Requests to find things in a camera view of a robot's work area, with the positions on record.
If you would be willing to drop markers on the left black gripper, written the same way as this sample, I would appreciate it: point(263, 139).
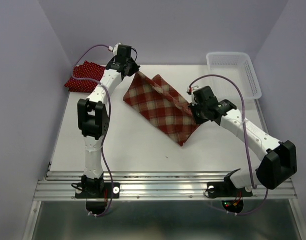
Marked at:
point(134, 68)

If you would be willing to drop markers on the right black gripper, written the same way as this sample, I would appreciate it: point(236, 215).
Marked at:
point(198, 120)

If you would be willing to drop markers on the red polka dot skirt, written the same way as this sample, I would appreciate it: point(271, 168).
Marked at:
point(80, 86)
point(89, 70)

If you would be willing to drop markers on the red white plaid skirt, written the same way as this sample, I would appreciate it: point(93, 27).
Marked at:
point(163, 106)

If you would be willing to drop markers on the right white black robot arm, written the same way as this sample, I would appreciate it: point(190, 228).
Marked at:
point(278, 159)

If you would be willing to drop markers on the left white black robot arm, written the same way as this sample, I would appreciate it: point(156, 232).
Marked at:
point(93, 117)

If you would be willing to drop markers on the white plastic basket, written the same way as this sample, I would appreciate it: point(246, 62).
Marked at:
point(238, 67)

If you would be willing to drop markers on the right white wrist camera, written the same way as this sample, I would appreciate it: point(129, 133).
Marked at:
point(191, 89)

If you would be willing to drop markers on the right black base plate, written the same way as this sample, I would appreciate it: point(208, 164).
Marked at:
point(230, 190)

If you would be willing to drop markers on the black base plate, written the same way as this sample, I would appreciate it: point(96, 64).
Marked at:
point(230, 190)
point(108, 191)

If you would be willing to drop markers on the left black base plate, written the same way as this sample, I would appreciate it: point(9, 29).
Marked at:
point(108, 191)

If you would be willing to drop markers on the aluminium rail frame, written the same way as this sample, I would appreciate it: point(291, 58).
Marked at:
point(162, 172)

